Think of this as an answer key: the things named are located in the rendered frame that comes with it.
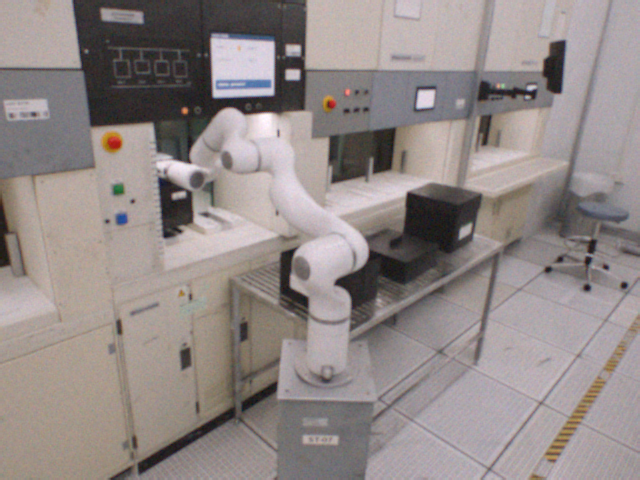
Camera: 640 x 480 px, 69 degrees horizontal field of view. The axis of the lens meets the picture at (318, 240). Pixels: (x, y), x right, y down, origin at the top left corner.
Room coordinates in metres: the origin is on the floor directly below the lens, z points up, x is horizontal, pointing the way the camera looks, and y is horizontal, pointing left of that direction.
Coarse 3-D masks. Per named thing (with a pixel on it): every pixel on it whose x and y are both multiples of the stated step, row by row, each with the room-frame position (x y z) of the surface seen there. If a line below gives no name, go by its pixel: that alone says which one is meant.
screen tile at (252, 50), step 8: (248, 48) 1.83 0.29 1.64; (256, 48) 1.85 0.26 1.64; (264, 48) 1.88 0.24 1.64; (248, 56) 1.83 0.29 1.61; (256, 56) 1.85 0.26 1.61; (264, 56) 1.88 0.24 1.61; (248, 64) 1.83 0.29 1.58; (256, 64) 1.85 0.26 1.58; (264, 64) 1.88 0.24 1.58; (248, 72) 1.83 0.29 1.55; (256, 72) 1.85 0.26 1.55; (264, 72) 1.88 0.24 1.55
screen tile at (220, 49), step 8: (216, 48) 1.73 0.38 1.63; (224, 48) 1.75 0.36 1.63; (232, 48) 1.77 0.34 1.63; (216, 56) 1.72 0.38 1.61; (224, 56) 1.75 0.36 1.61; (232, 56) 1.77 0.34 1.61; (240, 56) 1.80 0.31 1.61; (216, 64) 1.72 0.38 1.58; (224, 64) 1.75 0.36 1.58; (232, 64) 1.77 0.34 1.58; (240, 64) 1.80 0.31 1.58; (216, 72) 1.72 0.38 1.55; (224, 72) 1.75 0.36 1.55; (232, 72) 1.77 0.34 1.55; (240, 72) 1.80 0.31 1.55
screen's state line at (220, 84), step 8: (216, 80) 1.72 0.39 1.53; (224, 80) 1.75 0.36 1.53; (232, 80) 1.77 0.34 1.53; (240, 80) 1.80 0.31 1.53; (248, 80) 1.83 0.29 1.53; (256, 80) 1.85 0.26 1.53; (264, 80) 1.88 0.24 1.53; (216, 88) 1.72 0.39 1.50; (224, 88) 1.75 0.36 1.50; (232, 88) 1.77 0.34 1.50; (240, 88) 1.80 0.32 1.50; (248, 88) 1.82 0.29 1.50; (256, 88) 1.85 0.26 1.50
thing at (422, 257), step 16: (368, 240) 1.96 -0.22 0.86; (384, 240) 1.97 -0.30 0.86; (400, 240) 1.96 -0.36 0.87; (416, 240) 1.99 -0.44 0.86; (384, 256) 1.80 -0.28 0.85; (400, 256) 1.80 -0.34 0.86; (416, 256) 1.81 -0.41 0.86; (432, 256) 1.91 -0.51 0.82; (384, 272) 1.80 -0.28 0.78; (400, 272) 1.75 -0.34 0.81; (416, 272) 1.81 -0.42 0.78
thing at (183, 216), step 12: (156, 156) 1.85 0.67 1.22; (168, 156) 1.86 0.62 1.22; (168, 192) 1.78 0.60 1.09; (180, 192) 1.82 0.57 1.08; (192, 192) 1.86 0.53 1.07; (168, 204) 1.78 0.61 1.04; (180, 204) 1.82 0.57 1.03; (192, 204) 1.86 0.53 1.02; (168, 216) 1.78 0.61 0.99; (180, 216) 1.81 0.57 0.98; (192, 216) 1.85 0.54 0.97; (168, 228) 1.77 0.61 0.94
